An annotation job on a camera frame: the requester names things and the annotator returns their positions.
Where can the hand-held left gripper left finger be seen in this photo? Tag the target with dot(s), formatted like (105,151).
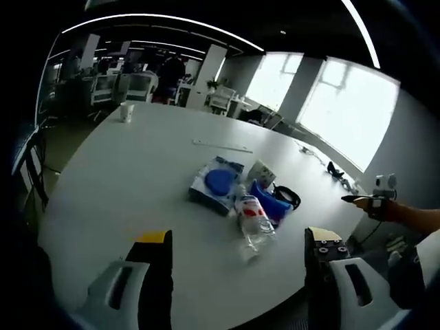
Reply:
(151,275)

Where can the white box with blue lid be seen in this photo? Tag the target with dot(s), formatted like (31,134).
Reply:
(216,184)

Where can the clear plastic water bottle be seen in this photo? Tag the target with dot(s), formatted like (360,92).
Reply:
(253,222)

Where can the black object on table edge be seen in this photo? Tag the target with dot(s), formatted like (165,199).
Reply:
(336,170)

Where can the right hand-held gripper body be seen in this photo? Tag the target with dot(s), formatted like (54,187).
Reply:
(382,194)

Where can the white ruler strip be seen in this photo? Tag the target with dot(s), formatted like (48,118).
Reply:
(221,145)

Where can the white tabletop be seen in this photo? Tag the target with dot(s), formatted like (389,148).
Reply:
(172,154)

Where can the blue plastic container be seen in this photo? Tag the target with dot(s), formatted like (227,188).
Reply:
(271,204)

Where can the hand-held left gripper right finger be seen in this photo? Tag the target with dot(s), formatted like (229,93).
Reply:
(330,275)

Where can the white office chair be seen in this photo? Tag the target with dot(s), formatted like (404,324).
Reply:
(103,87)
(220,98)
(139,86)

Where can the small white printed carton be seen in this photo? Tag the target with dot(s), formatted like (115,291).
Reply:
(262,170)

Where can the potted green plant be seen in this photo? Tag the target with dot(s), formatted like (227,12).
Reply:
(212,84)

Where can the white paper cup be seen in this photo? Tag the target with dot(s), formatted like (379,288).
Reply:
(126,112)

